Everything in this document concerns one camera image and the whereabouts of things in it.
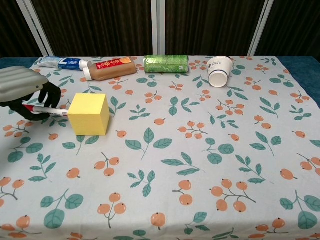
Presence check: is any blue white toothpaste tube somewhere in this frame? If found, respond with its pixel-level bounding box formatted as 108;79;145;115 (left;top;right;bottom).
37;56;93;72

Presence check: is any brown drink bottle red label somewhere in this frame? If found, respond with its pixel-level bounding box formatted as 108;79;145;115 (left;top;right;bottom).
83;56;138;82

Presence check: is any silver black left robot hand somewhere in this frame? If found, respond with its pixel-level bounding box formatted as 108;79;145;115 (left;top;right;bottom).
0;65;62;123

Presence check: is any white paper cup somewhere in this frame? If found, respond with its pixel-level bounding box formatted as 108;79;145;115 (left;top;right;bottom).
206;55;233;88

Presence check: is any red white marker pen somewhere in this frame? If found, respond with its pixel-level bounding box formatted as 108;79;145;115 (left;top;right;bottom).
23;104;70;118

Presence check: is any green drink can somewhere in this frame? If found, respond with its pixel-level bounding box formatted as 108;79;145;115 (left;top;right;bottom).
143;54;190;74

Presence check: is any dark ribbed partition panel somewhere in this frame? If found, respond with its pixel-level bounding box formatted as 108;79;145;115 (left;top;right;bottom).
16;0;159;58
157;0;275;57
0;0;55;59
246;0;320;57

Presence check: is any floral leaf berry tablecloth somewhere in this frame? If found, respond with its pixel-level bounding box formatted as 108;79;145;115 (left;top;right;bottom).
0;55;320;240

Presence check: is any yellow cube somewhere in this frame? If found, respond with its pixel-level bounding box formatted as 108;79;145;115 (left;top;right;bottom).
67;93;111;137

